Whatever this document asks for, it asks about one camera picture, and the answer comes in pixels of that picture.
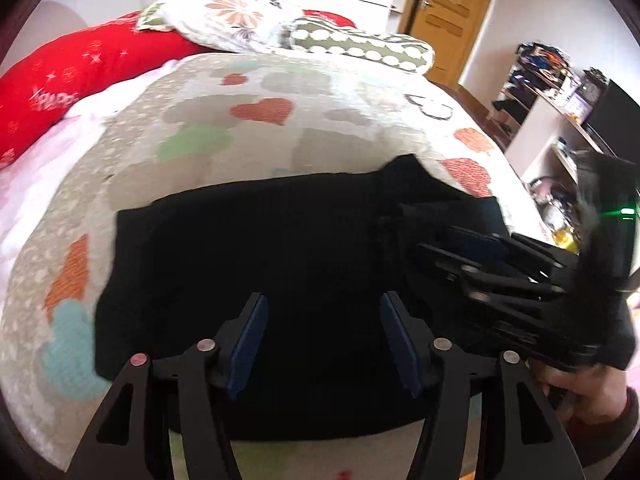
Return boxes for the wooden door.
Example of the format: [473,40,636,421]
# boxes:
[397,0,502,87]

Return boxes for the person's right forearm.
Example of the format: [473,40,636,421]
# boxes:
[564,389,640,480]

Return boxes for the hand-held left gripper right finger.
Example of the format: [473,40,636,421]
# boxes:
[378,291,587,480]

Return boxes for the white bed sheet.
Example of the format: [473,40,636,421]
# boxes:
[0,59,178,266]

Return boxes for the red long pillow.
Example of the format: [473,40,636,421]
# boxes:
[0,9,357,171]

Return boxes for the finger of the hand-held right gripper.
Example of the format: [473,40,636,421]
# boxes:
[380,202,581,286]
[415,242,581,356]

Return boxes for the heart print blanket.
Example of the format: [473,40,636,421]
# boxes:
[0,52,553,480]

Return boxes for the black monitor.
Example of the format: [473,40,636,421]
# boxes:
[584,78,640,162]

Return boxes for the person's right hand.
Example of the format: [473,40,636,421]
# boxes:
[536,360,631,427]

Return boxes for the floral white pillow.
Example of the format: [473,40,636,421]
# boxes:
[135,0,307,56]

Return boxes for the white shelf unit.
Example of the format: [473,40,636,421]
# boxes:
[486,42,640,253]

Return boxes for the pile of clothes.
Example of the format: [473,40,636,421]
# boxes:
[514,41,575,78]

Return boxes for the green dotted bolster pillow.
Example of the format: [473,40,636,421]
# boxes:
[286,16,437,76]

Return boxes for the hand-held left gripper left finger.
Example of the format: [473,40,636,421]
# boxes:
[65,292,271,480]

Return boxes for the black pants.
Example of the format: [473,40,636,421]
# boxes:
[94,153,517,444]

